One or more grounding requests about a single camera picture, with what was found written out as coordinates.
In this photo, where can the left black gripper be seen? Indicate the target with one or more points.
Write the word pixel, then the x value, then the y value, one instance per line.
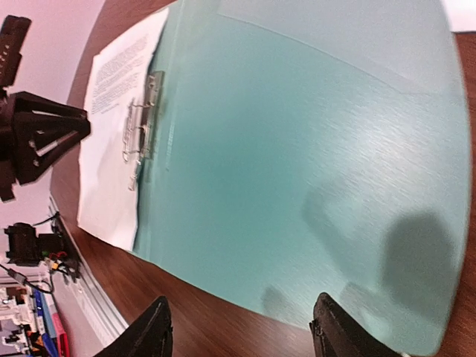
pixel 30 146

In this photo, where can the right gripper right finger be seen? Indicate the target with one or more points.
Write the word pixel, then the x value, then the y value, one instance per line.
pixel 336 333

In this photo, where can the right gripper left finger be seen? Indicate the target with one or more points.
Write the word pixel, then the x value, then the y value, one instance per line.
pixel 150 335

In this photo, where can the white text paper sheet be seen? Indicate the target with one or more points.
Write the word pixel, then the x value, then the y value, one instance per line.
pixel 109 156

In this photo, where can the metal folder clip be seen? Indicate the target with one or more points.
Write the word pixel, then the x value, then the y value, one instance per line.
pixel 145 122

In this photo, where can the teal plastic folder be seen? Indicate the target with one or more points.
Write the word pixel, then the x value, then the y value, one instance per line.
pixel 312 146

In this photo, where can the aluminium front rail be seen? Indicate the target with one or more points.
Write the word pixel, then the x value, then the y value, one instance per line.
pixel 92 320

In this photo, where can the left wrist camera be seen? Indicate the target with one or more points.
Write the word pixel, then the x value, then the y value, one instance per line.
pixel 13 32

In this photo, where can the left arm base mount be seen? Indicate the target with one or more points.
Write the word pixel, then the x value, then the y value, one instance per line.
pixel 48 240

